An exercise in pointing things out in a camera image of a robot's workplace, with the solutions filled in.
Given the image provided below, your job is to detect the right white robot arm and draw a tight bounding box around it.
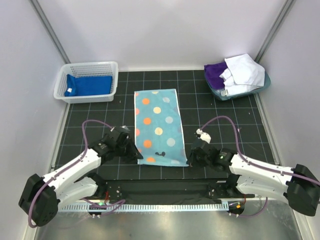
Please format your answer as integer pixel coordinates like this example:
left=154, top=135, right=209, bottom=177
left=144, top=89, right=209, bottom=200
left=188, top=139, right=320, bottom=217

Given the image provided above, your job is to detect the blue microfiber towel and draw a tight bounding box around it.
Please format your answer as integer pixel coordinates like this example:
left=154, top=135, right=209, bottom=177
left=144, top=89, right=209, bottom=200
left=64, top=74, right=113, bottom=97

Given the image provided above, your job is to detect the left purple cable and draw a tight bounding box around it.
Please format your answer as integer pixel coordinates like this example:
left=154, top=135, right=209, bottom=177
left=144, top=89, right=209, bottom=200
left=27, top=119, right=126, bottom=228

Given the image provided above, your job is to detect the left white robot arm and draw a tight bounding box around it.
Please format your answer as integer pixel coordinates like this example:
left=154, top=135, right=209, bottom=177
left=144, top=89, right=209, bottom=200
left=18, top=126, right=143, bottom=228

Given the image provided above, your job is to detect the black grid mat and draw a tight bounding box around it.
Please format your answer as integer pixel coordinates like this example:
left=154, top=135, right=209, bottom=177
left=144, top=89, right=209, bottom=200
left=50, top=70, right=280, bottom=170

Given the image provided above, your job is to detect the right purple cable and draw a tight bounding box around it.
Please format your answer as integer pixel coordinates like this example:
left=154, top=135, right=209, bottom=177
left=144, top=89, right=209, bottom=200
left=196, top=115, right=320, bottom=218

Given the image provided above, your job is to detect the white towel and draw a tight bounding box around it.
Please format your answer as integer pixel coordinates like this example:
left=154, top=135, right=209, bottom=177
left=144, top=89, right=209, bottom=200
left=219, top=53, right=265, bottom=97

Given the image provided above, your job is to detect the white slotted cable duct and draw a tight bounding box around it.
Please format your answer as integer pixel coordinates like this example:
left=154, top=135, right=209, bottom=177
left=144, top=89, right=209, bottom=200
left=59, top=201, right=229, bottom=213

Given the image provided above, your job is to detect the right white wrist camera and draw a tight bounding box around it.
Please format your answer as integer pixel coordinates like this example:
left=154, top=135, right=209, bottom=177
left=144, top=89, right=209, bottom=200
left=195, top=128, right=211, bottom=144

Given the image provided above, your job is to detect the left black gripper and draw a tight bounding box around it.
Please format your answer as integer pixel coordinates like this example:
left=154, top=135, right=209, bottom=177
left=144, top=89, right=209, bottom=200
left=114, top=137, right=143, bottom=164

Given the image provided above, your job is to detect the light blue cartoon towel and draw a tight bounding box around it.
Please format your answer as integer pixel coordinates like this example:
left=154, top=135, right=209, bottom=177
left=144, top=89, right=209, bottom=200
left=134, top=88, right=188, bottom=167

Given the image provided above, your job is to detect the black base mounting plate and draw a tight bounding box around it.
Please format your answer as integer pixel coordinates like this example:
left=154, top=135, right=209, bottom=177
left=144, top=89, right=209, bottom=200
left=92, top=177, right=249, bottom=201

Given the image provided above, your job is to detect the purple cable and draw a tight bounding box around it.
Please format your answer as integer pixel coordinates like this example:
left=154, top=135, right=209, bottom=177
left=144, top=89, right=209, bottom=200
left=196, top=115, right=320, bottom=218
left=27, top=119, right=126, bottom=228

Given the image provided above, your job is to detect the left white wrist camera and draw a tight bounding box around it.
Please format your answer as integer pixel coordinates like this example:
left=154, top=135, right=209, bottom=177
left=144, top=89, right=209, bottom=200
left=110, top=125, right=130, bottom=134

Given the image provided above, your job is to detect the purple towel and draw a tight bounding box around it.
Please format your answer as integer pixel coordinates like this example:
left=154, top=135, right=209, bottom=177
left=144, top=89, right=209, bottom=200
left=204, top=62, right=228, bottom=90

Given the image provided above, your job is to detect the blue towel container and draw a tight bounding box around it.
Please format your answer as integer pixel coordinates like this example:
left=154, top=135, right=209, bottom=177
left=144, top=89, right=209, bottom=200
left=205, top=72, right=271, bottom=101

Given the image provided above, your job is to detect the aluminium frame rail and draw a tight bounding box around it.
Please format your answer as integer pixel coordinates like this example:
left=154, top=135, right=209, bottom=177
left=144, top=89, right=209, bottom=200
left=218, top=194, right=266, bottom=202

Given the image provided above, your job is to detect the white perforated plastic basket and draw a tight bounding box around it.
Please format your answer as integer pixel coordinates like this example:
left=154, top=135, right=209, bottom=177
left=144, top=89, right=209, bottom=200
left=53, top=61, right=119, bottom=104

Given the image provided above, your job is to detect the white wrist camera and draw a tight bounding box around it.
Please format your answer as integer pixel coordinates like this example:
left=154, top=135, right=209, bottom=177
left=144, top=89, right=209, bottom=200
left=110, top=125, right=130, bottom=134
left=195, top=128, right=211, bottom=144

